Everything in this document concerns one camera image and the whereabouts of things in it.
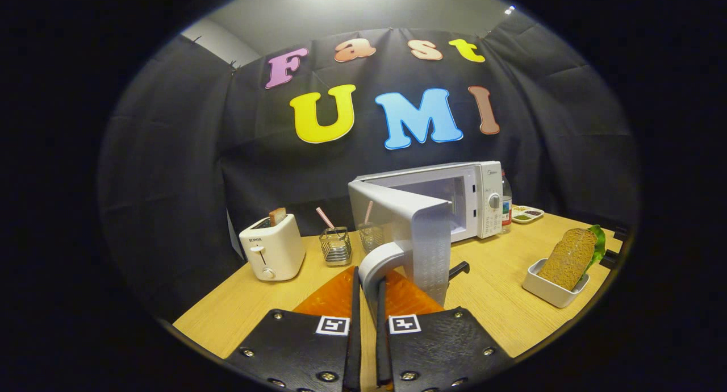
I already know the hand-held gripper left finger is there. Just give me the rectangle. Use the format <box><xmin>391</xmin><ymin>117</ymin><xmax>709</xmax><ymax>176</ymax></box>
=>
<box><xmin>224</xmin><ymin>266</ymin><xmax>362</xmax><ymax>392</ymax></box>

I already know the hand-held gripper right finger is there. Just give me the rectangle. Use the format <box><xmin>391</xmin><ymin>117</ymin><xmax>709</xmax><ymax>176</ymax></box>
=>
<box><xmin>375</xmin><ymin>270</ymin><xmax>515</xmax><ymax>392</ymax></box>

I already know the white microwave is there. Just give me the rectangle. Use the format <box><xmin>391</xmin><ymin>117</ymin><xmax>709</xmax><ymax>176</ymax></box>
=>
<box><xmin>348</xmin><ymin>161</ymin><xmax>504</xmax><ymax>320</ymax></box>

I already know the brown bread lettuce sandwich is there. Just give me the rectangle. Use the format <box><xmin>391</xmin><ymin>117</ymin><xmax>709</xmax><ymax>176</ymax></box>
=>
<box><xmin>538</xmin><ymin>224</ymin><xmax>607</xmax><ymax>291</ymax></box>

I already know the white toaster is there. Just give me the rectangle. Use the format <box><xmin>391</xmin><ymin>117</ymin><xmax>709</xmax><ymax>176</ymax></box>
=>
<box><xmin>239</xmin><ymin>213</ymin><xmax>306</xmax><ymax>282</ymax></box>

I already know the white rectangular dish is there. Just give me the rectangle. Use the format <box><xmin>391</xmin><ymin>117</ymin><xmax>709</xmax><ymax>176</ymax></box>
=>
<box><xmin>521</xmin><ymin>258</ymin><xmax>590</xmax><ymax>308</ymax></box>

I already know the clear plastic water bottle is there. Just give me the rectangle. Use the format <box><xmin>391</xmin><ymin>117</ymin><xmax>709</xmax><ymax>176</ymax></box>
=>
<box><xmin>501</xmin><ymin>170</ymin><xmax>513</xmax><ymax>234</ymax></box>

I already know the white divided condiment tray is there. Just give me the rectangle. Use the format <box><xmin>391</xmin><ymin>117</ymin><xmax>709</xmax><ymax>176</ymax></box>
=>
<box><xmin>511</xmin><ymin>206</ymin><xmax>545</xmax><ymax>224</ymax></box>

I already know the wire-framed glass cup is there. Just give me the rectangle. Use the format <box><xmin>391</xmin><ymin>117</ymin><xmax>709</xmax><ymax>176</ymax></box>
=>
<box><xmin>319</xmin><ymin>226</ymin><xmax>353</xmax><ymax>266</ymax></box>
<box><xmin>358</xmin><ymin>222</ymin><xmax>388</xmax><ymax>254</ymax></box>

